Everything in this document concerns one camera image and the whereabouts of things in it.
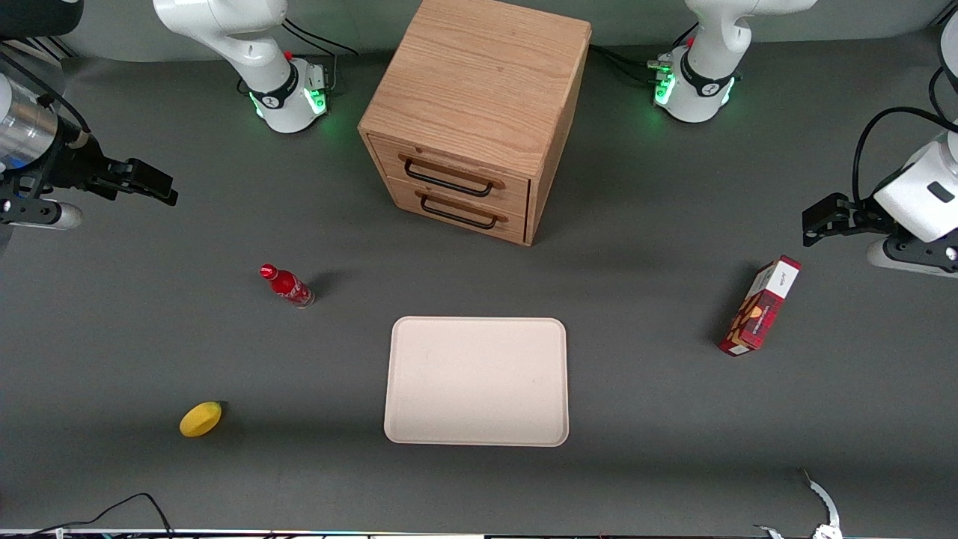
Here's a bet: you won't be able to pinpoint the black drawer handle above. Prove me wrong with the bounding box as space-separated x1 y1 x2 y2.
418 192 499 231
403 155 497 198

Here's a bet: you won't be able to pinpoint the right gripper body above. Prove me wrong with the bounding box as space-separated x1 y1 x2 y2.
0 75 61 174

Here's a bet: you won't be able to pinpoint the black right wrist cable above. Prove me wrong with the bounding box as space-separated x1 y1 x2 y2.
0 46 92 147

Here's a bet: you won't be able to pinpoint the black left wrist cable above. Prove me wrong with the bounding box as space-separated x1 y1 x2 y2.
853 66 958 204

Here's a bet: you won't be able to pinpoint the silver serrated utensil tip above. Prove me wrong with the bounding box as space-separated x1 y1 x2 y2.
802 469 843 539

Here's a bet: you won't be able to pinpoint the wooden drawer cabinet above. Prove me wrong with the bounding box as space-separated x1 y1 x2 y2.
358 0 593 246

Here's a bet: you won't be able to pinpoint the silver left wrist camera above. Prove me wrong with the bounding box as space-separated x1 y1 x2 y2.
867 234 958 279

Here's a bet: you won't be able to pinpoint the wooden drawer front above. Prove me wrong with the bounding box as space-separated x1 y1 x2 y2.
387 177 528 246
369 135 531 218

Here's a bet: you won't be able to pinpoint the yellow mango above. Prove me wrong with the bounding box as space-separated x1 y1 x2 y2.
179 401 223 438

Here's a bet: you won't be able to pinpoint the cream plastic tray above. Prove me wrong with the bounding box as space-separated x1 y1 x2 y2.
383 316 570 448

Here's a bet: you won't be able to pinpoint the black cable at table edge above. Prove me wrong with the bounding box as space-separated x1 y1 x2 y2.
0 492 177 538

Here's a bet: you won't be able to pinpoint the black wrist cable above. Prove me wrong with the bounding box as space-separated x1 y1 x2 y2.
0 46 92 147
853 66 958 204

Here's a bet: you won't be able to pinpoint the black right arm base cables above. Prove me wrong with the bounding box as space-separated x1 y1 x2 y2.
281 18 361 97

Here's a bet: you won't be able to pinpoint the black left arm base cables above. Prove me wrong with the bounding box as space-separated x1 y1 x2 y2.
588 22 701 85

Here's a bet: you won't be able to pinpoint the red coke bottle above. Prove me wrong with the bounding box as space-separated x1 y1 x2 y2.
259 264 316 309

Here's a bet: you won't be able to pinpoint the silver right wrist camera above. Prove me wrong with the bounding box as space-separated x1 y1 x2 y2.
0 196 84 231

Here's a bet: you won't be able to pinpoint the black arm base cables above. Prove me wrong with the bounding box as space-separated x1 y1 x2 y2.
588 22 701 85
281 18 361 97

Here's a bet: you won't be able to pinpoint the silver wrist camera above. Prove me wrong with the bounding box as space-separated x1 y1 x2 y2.
867 234 958 279
0 196 84 231

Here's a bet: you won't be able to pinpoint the red plaid shortbread box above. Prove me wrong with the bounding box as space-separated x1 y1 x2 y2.
718 255 802 357

